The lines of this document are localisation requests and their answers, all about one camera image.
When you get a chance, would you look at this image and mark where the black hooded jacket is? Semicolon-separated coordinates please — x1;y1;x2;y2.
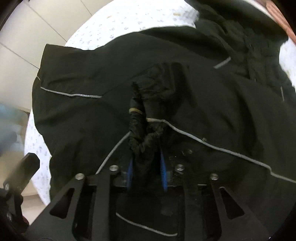
32;1;295;240

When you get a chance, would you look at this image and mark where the white wardrobe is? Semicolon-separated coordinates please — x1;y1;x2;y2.
1;0;109;111

